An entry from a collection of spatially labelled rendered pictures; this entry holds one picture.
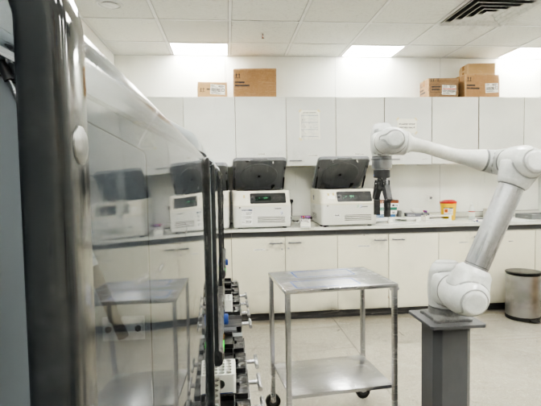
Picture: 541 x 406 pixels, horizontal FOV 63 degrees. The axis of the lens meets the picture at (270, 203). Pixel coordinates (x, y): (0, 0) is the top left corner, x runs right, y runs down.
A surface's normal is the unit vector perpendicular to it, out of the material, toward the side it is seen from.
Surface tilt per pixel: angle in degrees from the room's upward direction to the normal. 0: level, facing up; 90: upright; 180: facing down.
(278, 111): 90
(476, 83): 90
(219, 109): 90
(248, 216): 90
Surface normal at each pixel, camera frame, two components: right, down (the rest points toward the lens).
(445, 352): 0.10, 0.05
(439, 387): -0.64, 0.05
